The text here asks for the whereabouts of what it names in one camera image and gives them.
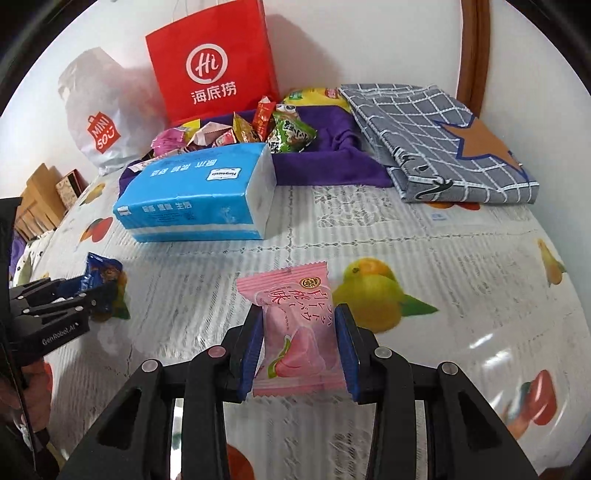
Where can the blue snack packet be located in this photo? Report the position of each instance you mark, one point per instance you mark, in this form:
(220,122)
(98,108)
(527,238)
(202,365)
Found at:
(104,270)

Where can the large pink snack packet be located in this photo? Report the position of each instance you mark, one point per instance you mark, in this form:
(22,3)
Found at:
(168,141)

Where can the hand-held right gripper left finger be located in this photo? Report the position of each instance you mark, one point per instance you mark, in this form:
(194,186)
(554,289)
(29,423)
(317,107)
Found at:
(249,355)

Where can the red paper bag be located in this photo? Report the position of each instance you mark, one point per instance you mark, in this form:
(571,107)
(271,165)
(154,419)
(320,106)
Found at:
(231,37)

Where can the large yellow snack bag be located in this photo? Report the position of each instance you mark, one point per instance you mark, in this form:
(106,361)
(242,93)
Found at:
(309,98)

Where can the white plastic shopping bag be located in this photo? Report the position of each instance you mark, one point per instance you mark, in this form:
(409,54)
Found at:
(92,92)

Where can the purple fabric tray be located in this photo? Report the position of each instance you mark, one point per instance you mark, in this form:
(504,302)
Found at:
(332,170)

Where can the grey checked folded cloth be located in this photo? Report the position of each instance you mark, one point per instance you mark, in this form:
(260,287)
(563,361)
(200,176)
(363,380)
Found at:
(406,129)

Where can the floral pillow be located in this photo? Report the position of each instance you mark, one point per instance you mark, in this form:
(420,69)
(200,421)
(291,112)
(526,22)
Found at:
(30,267)

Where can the patterned cardboard box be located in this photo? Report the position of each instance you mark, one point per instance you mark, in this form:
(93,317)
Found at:
(69,187)

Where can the person's left hand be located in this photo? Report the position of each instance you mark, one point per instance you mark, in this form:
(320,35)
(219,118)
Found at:
(41,392)

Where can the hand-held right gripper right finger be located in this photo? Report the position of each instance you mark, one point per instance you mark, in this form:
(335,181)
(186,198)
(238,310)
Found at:
(348,355)

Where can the yellow snack packet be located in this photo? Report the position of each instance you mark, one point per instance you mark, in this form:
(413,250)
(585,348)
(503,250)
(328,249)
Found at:
(244,129)

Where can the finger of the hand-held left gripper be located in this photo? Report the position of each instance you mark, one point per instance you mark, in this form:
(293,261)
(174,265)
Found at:
(69,287)
(99,300)

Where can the fruit print tablecloth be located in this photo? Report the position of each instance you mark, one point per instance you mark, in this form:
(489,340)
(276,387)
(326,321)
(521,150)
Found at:
(415,258)

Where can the brown wooden door frame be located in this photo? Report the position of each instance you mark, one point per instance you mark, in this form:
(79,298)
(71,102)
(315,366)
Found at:
(475,46)

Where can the green snack packet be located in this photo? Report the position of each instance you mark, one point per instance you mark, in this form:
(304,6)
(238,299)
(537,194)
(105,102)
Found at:
(291,134)

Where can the panda face snack packet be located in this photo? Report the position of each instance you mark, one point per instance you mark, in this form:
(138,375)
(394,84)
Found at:
(286,108)

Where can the pale pink snack packet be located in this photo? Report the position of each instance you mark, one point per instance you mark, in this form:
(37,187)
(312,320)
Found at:
(210,134)

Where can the red snack packet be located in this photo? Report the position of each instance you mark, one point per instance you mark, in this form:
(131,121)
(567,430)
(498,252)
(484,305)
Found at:
(264,115)

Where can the blue tissue pack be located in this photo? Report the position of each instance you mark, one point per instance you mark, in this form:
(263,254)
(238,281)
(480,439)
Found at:
(184,189)

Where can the pink peach snack packet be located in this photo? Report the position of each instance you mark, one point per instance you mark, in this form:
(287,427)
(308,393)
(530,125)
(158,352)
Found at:
(300,341)

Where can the white snack packet pink label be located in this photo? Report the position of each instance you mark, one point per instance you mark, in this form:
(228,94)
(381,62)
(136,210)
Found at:
(142,165)

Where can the person's left forearm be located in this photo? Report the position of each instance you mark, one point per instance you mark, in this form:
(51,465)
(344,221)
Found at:
(18,457)

